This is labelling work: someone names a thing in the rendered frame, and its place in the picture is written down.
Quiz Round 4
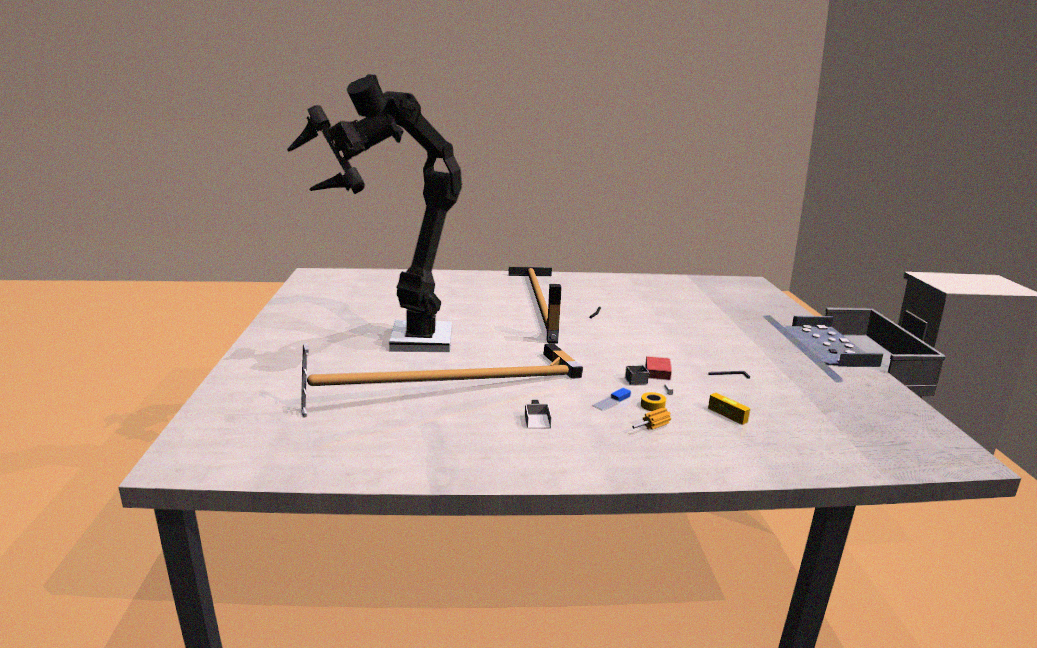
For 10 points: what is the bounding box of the long tan scraper with grey crossbar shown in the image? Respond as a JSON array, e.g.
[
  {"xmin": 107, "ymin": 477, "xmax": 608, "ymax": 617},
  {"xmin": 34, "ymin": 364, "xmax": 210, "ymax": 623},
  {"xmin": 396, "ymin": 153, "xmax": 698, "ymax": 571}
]
[{"xmin": 301, "ymin": 344, "xmax": 583, "ymax": 417}]

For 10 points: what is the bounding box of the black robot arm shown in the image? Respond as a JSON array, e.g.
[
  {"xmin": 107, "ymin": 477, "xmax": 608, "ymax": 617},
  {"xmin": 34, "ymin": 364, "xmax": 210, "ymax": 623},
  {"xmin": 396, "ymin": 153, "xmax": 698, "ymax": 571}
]
[{"xmin": 328, "ymin": 74, "xmax": 463, "ymax": 338}]

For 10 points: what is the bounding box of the yellow ring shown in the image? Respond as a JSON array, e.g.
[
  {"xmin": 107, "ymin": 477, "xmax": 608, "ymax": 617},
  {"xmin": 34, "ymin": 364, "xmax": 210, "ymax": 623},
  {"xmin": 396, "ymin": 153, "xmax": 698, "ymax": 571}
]
[{"xmin": 641, "ymin": 392, "xmax": 666, "ymax": 411}]

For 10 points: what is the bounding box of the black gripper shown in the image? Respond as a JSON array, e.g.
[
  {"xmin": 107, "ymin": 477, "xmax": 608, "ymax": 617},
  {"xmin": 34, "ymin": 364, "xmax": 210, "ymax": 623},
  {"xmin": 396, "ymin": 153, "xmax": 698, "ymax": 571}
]
[{"xmin": 287, "ymin": 105, "xmax": 374, "ymax": 194}]

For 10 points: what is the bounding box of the red rectangular block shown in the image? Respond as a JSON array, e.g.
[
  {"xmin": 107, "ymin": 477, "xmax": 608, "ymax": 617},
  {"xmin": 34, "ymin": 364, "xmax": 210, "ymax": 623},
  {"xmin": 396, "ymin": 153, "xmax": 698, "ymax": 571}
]
[{"xmin": 645, "ymin": 357, "xmax": 672, "ymax": 381}]

